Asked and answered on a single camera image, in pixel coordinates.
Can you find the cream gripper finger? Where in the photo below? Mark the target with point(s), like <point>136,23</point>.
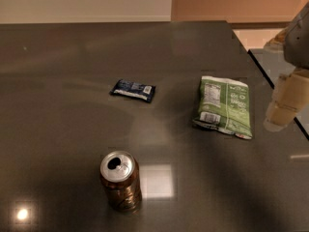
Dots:
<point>276,44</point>
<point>289,97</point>

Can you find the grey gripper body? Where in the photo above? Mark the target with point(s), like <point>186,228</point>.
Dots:
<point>297,45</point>

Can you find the orange soda can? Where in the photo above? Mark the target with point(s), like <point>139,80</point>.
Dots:
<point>119,175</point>

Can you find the blue rxbar blueberry wrapper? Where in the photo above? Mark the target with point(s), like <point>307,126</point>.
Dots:
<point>134,90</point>

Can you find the green chip bag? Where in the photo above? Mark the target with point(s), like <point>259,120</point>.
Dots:
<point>224,106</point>

